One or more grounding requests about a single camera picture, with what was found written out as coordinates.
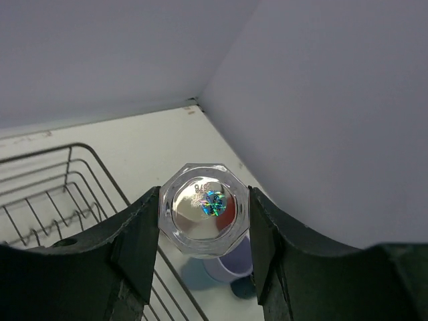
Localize lavender cup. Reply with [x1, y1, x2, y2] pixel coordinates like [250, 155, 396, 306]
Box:
[203, 236, 253, 283]

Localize clear glass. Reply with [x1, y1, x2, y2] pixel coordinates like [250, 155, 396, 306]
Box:
[158, 163, 250, 258]

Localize wire dish rack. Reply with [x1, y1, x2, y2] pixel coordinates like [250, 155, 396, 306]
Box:
[1, 143, 207, 320]

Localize light blue cup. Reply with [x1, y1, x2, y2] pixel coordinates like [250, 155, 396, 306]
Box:
[180, 258, 256, 300]

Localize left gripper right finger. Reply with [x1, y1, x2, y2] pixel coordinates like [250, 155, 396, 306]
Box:
[249, 188, 427, 320]

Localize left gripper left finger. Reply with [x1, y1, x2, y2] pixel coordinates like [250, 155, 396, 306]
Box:
[1, 187, 160, 320]

